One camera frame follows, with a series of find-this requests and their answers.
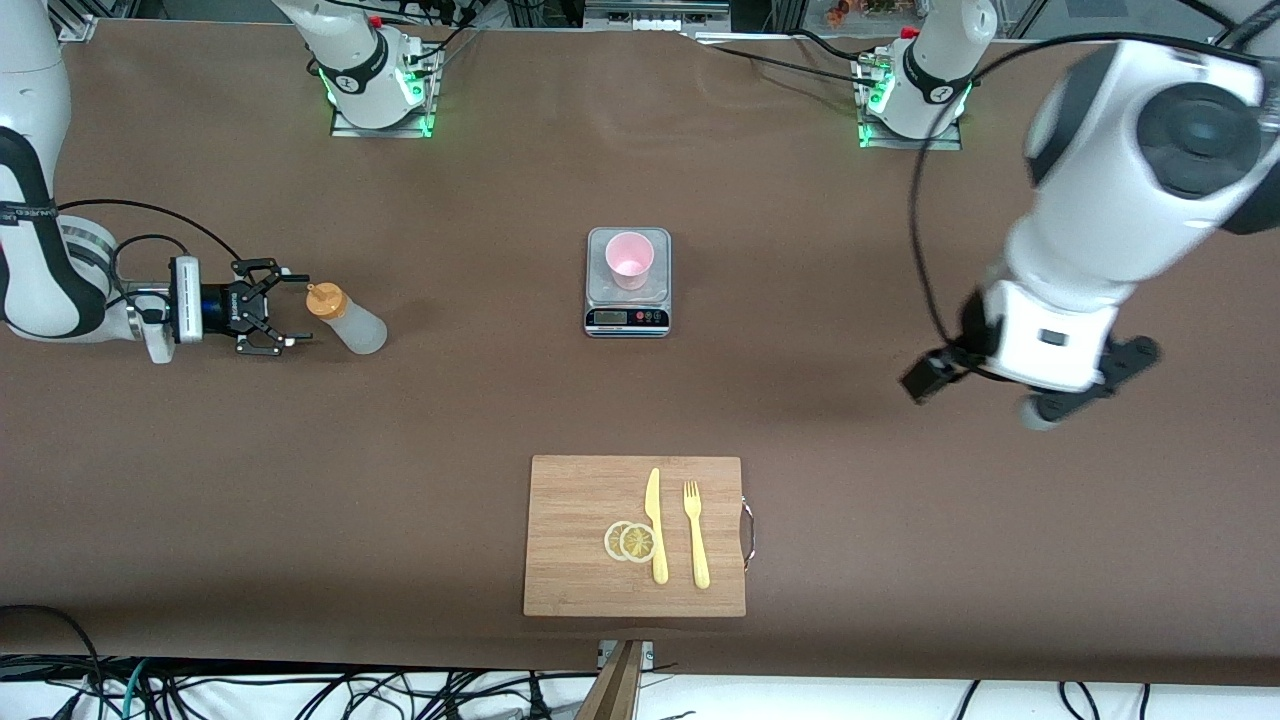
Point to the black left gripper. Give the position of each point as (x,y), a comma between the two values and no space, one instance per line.
(972,340)

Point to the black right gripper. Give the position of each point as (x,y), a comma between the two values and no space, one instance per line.
(220,306)

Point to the pink plastic cup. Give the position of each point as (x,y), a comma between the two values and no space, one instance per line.
(629,260)

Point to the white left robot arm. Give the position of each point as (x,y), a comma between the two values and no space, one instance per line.
(1100,230)

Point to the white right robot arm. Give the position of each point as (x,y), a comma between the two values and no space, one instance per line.
(30,290)

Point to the brown table cover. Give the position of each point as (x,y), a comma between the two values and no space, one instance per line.
(300,480)

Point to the yellow plastic fork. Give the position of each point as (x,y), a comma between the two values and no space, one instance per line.
(697,545)

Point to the silver digital kitchen scale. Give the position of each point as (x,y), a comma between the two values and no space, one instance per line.
(627,318)

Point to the yellow plastic knife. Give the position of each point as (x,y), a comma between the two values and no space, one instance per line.
(655,530)

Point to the lemon slice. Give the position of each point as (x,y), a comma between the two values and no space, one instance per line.
(638,543)
(612,540)

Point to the wooden cutting board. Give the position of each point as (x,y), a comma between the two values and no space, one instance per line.
(580,540)

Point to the grey metal rack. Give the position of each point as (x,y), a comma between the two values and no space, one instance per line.
(660,12)

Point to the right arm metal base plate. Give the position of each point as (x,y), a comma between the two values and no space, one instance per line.
(385,131)

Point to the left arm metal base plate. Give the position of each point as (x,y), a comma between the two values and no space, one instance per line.
(910,143)

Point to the aluminium frame profile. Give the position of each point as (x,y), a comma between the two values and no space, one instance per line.
(85,28)

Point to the metal post bracket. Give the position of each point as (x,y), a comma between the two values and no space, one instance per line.
(648,652)

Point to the wooden post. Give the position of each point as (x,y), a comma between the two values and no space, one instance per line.
(618,690)

